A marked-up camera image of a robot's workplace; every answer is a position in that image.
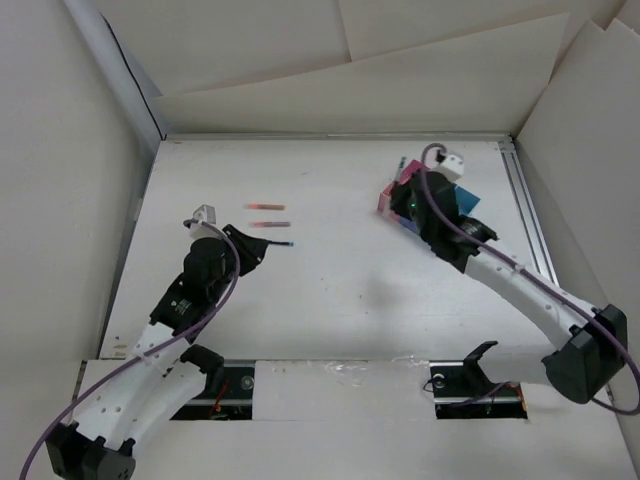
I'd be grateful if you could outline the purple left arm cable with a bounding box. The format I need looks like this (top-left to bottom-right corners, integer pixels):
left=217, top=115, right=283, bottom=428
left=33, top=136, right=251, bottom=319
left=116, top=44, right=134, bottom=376
left=19, top=217, right=242, bottom=480

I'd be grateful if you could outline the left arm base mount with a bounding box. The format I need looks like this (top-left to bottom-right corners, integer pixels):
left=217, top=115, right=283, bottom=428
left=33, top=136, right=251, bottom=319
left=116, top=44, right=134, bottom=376
left=171, top=345, right=256, bottom=421

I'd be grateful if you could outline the pink highlighter pen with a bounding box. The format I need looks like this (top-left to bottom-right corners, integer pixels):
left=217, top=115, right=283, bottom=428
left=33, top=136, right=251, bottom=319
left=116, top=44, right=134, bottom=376
left=249, top=221, right=291, bottom=228

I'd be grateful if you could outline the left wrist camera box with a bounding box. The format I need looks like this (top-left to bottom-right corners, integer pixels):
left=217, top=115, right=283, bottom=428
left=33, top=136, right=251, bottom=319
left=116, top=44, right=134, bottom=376
left=188, top=204, right=216, bottom=239

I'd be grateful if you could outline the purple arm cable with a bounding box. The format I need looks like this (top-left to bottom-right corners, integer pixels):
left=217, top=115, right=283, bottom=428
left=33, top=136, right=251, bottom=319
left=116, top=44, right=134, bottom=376
left=19, top=217, right=242, bottom=480
left=420, top=142, right=640, bottom=416

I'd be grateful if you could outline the aluminium rail right edge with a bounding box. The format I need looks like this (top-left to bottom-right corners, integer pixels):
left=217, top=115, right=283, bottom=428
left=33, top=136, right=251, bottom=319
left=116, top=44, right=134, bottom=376
left=498, top=136, right=558, bottom=285

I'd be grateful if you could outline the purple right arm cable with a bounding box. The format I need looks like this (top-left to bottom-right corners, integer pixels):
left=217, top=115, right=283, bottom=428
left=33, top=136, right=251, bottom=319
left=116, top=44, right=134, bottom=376
left=420, top=142, right=640, bottom=416

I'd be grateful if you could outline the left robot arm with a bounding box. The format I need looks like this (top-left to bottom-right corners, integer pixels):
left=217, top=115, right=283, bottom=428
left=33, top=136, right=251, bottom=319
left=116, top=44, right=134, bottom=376
left=44, top=219, right=269, bottom=479

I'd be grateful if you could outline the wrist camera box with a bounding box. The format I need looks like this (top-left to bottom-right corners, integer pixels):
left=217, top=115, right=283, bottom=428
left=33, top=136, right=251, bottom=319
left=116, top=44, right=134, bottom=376
left=433, top=154, right=465, bottom=183
left=188, top=204, right=216, bottom=239

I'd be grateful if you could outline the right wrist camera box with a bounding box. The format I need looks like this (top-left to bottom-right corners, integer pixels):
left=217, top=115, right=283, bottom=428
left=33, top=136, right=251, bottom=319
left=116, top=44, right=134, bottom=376
left=433, top=154, right=465, bottom=183

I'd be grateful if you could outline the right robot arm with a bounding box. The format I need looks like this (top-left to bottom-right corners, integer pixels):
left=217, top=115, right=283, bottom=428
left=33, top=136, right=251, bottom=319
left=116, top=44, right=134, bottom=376
left=388, top=170, right=638, bottom=404

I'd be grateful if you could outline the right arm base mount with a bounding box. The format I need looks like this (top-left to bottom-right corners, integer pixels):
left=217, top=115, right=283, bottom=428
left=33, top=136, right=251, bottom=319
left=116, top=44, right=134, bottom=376
left=422, top=341, right=528, bottom=420

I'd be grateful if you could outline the pink blue three-compartment organizer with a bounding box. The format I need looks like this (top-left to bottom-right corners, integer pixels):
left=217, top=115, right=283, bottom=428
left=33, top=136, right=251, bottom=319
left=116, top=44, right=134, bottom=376
left=376, top=158, right=481, bottom=236

